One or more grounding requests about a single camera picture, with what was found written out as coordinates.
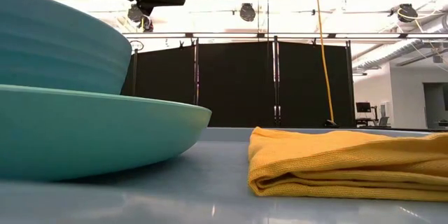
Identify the blue plastic bowl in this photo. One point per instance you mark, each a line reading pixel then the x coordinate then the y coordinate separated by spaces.
pixel 52 42

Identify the green plastic plate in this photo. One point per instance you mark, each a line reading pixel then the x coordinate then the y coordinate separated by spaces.
pixel 87 136

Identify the yellow cloth napkin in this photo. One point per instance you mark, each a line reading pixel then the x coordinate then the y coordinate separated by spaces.
pixel 350 161

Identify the black folding partition screen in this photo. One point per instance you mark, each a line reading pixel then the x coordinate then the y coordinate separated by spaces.
pixel 238 84

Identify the black computer monitor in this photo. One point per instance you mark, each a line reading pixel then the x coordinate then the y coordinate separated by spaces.
pixel 363 107

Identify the grey door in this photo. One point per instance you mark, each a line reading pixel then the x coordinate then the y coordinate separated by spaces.
pixel 434 105

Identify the grey horizontal ceiling rail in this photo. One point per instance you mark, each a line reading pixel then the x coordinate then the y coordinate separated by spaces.
pixel 297 35

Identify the black aluminium table frame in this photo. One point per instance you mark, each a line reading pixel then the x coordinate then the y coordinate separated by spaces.
pixel 402 129

